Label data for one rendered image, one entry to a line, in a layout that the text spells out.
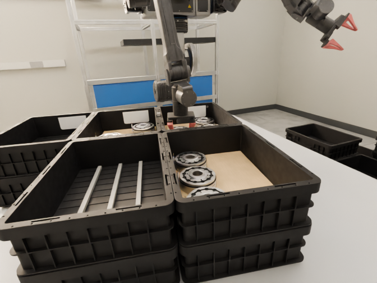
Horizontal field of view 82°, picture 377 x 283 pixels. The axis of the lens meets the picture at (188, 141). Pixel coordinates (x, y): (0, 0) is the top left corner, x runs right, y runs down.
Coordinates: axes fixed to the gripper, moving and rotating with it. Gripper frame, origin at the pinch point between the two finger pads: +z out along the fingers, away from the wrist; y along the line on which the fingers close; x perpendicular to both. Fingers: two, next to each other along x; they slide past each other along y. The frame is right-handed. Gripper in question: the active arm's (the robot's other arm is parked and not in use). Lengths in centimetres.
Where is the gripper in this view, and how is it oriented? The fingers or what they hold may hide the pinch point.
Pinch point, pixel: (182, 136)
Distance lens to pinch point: 87.5
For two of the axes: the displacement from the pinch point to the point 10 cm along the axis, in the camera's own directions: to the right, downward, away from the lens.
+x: -0.9, -4.1, 9.1
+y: 10.0, -0.7, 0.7
